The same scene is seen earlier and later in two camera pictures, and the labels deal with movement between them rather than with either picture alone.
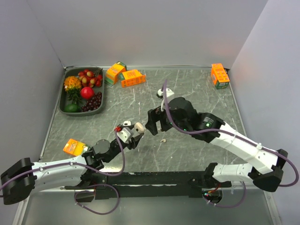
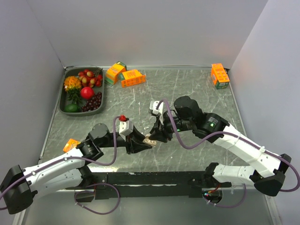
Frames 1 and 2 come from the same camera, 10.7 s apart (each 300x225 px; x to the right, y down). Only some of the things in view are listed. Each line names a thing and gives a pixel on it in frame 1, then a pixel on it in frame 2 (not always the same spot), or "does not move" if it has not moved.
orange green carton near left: [74, 147] does not move
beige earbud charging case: [139, 127] -> [147, 140]
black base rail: [151, 184] does not move
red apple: [86, 93] does not move
